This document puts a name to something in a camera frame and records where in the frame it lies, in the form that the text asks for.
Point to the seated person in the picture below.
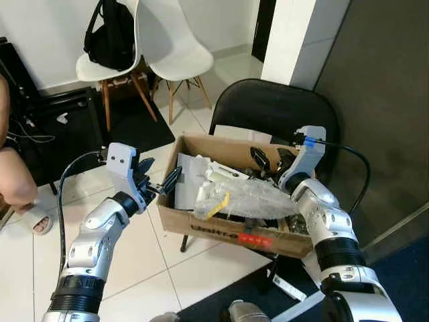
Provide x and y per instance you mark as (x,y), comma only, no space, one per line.
(13,178)

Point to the large black case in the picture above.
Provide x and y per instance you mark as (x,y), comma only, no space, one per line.
(64,137)

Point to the white paper sheet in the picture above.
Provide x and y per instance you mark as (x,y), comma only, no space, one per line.
(188,178)

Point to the grey robot left foot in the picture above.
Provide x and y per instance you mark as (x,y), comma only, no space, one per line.
(164,317)

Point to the black folding chair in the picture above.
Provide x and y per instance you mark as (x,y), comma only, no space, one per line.
(268,107)

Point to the black floor mat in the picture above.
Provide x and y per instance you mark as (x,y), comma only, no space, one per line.
(141,124)

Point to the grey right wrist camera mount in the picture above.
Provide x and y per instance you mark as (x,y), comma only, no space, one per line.
(307,157)

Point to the clear bubble wrap bundle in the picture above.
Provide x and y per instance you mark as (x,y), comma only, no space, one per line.
(258,198)

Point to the grey robot foot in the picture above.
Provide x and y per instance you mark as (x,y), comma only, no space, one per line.
(164,317)
(247,312)

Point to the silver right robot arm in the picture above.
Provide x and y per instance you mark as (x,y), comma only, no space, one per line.
(335,235)

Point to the grey robot right foot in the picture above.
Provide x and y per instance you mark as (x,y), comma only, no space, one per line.
(247,312)

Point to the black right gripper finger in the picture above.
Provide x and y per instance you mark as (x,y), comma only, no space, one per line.
(285,159)
(261,162)

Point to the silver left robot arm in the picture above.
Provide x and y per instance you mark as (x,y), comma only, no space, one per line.
(94,245)

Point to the white foam piece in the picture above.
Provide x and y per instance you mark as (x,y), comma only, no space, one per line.
(224,173)

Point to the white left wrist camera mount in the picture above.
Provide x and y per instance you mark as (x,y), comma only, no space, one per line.
(120,161)

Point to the white plastic chair wooden legs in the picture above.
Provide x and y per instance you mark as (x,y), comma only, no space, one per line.
(100,70)
(174,47)

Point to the yellow paper strip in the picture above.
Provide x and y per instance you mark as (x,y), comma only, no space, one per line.
(219,204)

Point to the black backpack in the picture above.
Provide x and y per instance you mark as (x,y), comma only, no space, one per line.
(110,37)

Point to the beige slipper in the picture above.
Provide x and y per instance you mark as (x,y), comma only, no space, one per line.
(40,223)

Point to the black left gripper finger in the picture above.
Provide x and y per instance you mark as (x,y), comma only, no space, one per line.
(171,181)
(145,167)

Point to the brown cardboard box red label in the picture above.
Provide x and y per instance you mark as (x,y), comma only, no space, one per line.
(201,231)

